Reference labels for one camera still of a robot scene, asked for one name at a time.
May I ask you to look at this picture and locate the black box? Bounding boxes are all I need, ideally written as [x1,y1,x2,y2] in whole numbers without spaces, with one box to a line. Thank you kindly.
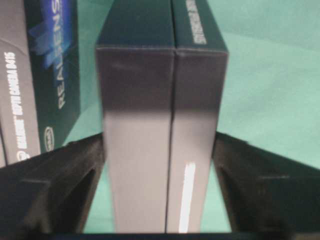
[0,0,81,167]
[95,0,229,234]

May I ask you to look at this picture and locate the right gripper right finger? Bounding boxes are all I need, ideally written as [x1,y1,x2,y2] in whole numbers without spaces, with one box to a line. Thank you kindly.
[212,132,320,240]

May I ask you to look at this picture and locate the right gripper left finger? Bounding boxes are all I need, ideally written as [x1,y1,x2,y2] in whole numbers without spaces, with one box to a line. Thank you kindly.
[0,133,105,240]

